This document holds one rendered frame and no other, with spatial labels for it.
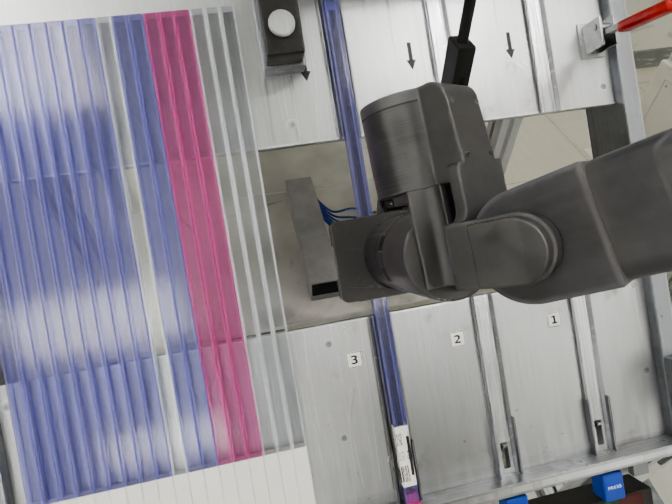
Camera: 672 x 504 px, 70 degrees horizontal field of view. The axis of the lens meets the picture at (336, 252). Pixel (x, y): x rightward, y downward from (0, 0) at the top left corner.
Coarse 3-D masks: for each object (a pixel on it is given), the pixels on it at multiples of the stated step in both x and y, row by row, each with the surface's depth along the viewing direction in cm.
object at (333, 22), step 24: (336, 0) 47; (336, 24) 47; (336, 48) 47; (336, 72) 47; (360, 144) 47; (360, 168) 47; (360, 192) 47; (360, 216) 47; (384, 312) 48; (384, 336) 47; (384, 360) 47
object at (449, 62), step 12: (456, 36) 35; (456, 48) 35; (468, 48) 34; (444, 60) 37; (456, 60) 35; (468, 60) 35; (444, 72) 37; (456, 72) 35; (468, 72) 36; (456, 84) 36
